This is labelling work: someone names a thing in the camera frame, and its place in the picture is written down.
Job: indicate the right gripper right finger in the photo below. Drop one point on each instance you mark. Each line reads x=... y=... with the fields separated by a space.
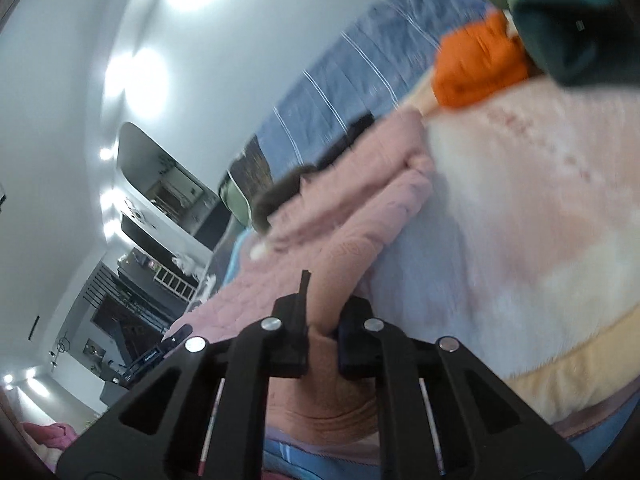
x=442 y=413

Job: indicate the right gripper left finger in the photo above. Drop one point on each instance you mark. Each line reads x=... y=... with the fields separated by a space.
x=199 y=414

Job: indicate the pink quilted fleece jacket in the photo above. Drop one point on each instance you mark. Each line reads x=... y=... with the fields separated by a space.
x=334 y=228

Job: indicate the pink sleeve forearm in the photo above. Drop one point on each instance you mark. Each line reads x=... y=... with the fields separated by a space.
x=48 y=442

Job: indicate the white shelf rack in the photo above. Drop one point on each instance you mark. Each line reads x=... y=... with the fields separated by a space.
x=174 y=284

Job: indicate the white bear figurine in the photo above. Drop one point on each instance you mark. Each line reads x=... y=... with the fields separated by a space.
x=185 y=264

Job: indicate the green striped pillow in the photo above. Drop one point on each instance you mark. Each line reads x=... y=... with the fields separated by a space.
x=235 y=201

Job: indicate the brown fleece folded garment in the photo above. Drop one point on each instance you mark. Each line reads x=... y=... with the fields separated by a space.
x=268 y=202

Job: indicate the dark patterned pillow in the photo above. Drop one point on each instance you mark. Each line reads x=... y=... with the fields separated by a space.
x=250 y=170

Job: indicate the black folded jacket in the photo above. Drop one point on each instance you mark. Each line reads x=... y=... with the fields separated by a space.
x=345 y=141

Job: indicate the orange folded puffer jacket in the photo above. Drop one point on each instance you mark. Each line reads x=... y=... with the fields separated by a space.
x=477 y=60

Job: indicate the blue plaid pillow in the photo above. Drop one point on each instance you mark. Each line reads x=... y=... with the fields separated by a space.
x=370 y=68

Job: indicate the teal folded garment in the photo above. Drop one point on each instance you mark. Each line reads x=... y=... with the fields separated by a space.
x=579 y=42

